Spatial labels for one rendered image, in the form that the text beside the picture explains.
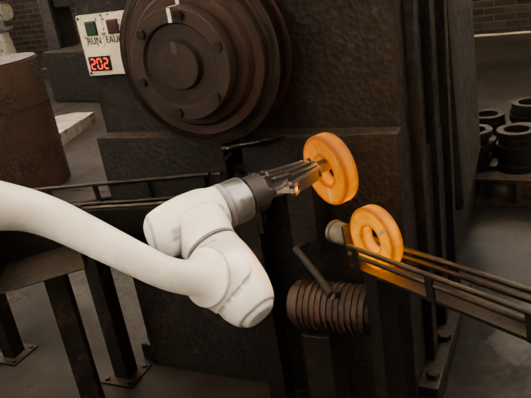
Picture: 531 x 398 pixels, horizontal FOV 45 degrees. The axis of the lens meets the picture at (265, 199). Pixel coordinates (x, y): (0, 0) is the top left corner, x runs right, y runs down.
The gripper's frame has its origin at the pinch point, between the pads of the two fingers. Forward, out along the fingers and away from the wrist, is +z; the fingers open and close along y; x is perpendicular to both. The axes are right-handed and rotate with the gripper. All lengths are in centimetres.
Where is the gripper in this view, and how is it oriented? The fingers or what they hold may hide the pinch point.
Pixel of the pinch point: (328, 162)
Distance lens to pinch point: 136.9
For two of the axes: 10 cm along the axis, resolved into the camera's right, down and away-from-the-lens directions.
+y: 5.1, 2.5, -8.2
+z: 8.4, -3.6, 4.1
